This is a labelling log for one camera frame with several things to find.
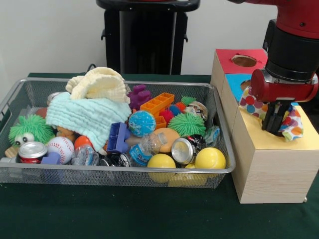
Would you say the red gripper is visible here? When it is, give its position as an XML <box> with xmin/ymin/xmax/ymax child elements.
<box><xmin>250</xmin><ymin>69</ymin><xmax>319</xmax><ymax>137</ymax></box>

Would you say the polka dot cloth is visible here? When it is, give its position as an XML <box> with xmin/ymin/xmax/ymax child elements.
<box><xmin>238</xmin><ymin>87</ymin><xmax>304</xmax><ymax>142</ymax></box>

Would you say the cream cloth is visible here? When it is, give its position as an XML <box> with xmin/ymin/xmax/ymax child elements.
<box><xmin>65</xmin><ymin>67</ymin><xmax>131</xmax><ymax>103</ymax></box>

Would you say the mint green cloth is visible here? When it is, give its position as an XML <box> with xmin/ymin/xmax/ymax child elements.
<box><xmin>46</xmin><ymin>92</ymin><xmax>132</xmax><ymax>152</ymax></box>

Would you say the wooden three-hole box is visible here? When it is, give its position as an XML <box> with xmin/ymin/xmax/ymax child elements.
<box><xmin>210</xmin><ymin>48</ymin><xmax>319</xmax><ymax>204</ymax></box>

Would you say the silver mesh bin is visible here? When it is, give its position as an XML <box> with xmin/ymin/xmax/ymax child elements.
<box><xmin>0</xmin><ymin>77</ymin><xmax>236</xmax><ymax>189</ymax></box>

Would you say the yellow ball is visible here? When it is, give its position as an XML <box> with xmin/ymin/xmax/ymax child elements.
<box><xmin>195</xmin><ymin>147</ymin><xmax>227</xmax><ymax>179</ymax></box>
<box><xmin>147</xmin><ymin>153</ymin><xmax>176</xmax><ymax>184</ymax></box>

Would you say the green spiky ball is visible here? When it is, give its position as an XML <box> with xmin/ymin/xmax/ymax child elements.
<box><xmin>8</xmin><ymin>115</ymin><xmax>55</xmax><ymax>147</ymax></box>
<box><xmin>168</xmin><ymin>113</ymin><xmax>207</xmax><ymax>137</ymax></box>

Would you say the black soda can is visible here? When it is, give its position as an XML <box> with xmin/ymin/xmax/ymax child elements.
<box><xmin>171</xmin><ymin>133</ymin><xmax>207</xmax><ymax>165</ymax></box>

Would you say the orange building block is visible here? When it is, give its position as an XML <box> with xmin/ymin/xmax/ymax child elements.
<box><xmin>140</xmin><ymin>92</ymin><xmax>175</xmax><ymax>130</ymax></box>

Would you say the blue globe ball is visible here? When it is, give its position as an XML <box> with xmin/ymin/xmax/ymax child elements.
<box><xmin>128</xmin><ymin>111</ymin><xmax>157</xmax><ymax>138</ymax></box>

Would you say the dark green table cloth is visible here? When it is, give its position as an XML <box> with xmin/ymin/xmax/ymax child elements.
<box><xmin>0</xmin><ymin>72</ymin><xmax>319</xmax><ymax>239</ymax></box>

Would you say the silver red soda can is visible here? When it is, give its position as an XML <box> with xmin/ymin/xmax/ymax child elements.
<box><xmin>16</xmin><ymin>141</ymin><xmax>48</xmax><ymax>164</ymax></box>

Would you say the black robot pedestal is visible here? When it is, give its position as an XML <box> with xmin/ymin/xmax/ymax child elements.
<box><xmin>96</xmin><ymin>0</ymin><xmax>201</xmax><ymax>75</ymax></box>

